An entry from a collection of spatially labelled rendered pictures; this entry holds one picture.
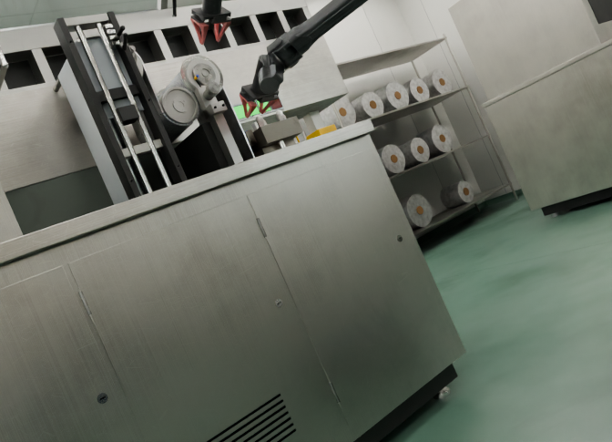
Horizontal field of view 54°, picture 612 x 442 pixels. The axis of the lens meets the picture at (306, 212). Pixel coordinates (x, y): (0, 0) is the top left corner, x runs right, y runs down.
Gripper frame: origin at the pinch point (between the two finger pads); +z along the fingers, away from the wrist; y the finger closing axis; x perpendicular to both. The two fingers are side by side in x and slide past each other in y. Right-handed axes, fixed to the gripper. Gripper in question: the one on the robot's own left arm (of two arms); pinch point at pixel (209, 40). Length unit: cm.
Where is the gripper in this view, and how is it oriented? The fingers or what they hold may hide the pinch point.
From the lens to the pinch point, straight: 191.3
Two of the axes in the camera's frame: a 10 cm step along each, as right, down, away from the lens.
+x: -6.7, -5.4, 5.1
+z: -1.6, 7.8, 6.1
